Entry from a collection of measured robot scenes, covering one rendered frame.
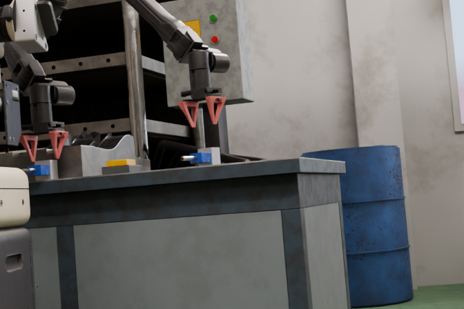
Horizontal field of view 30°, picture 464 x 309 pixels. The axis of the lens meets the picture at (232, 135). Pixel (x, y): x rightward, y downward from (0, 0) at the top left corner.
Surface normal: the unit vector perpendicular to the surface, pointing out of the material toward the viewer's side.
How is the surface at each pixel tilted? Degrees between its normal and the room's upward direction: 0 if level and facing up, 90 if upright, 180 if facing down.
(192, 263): 90
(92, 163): 90
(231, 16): 90
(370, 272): 90
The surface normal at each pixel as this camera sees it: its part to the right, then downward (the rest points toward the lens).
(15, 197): 0.99, -0.08
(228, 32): -0.29, -0.04
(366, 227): 0.04, -0.07
